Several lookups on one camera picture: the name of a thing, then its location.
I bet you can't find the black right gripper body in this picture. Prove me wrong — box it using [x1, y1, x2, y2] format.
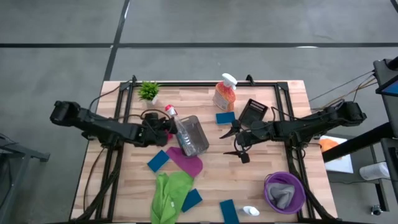
[231, 119, 274, 165]

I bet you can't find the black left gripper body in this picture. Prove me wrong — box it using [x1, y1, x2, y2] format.
[141, 112, 168, 147]

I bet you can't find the clear spray bottle red trigger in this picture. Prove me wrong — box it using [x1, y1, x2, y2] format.
[164, 104, 200, 157]

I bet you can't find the clear grey plastic bin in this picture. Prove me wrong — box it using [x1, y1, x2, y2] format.
[175, 114, 210, 157]

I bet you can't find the purple cloth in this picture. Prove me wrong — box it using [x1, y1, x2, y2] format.
[165, 146, 204, 179]

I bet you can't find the orange spray bottle white trigger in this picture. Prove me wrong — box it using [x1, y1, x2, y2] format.
[212, 73, 239, 112]

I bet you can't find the blue kitchen sponge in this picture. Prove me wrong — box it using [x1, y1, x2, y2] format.
[219, 198, 240, 224]
[215, 111, 236, 126]
[146, 149, 170, 173]
[181, 188, 203, 213]

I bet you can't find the white labelled plastic bottle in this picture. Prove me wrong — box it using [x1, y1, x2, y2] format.
[241, 205, 261, 217]

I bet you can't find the grey microfibre cloth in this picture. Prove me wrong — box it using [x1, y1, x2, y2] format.
[267, 182, 295, 210]

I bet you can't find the green microfibre cloth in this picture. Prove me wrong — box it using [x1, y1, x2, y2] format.
[150, 170, 195, 224]

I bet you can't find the purple plastic bucket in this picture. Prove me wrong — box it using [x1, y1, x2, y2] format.
[263, 170, 307, 215]

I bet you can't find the black mesh plastic basket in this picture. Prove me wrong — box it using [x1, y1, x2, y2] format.
[238, 98, 269, 128]

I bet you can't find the small potted green plant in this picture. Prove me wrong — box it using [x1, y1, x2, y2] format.
[137, 80, 161, 106]

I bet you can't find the orange object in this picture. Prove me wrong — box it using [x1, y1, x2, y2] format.
[319, 138, 340, 153]

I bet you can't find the white paper sheet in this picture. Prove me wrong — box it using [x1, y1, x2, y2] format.
[320, 135, 354, 174]

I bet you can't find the white paper roll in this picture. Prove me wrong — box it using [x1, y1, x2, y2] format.
[359, 161, 391, 182]

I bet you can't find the grey metal side table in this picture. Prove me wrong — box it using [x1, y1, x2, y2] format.
[0, 133, 50, 218]

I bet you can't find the black equipment stand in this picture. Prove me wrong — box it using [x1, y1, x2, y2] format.
[322, 55, 398, 212]

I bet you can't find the blue tablet screen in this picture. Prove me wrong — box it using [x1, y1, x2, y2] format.
[375, 74, 398, 97]

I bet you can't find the black aluminium table frame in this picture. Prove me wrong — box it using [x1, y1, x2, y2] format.
[70, 74, 340, 223]

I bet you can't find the thin black cable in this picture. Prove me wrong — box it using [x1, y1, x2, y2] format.
[309, 70, 379, 103]

